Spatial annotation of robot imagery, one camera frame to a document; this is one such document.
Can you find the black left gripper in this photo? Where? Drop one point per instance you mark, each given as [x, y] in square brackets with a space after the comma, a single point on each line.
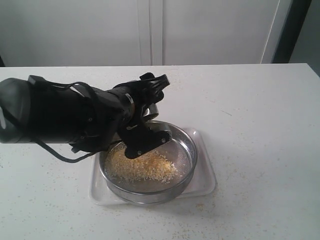
[133, 98]

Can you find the stainless steel cup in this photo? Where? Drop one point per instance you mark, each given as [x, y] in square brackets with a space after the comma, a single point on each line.
[151, 112]

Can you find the yellow grain pile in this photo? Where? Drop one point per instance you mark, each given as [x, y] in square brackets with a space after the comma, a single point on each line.
[150, 166]

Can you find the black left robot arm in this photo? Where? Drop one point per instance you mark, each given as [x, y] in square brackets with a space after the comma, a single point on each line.
[85, 117]

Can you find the round steel mesh sieve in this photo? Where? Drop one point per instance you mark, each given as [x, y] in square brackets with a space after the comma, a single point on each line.
[181, 150]

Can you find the white plastic tray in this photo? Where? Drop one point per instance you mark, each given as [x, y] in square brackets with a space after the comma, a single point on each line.
[203, 181]

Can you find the white cabinet doors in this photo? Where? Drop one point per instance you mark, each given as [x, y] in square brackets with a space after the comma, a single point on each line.
[140, 32]

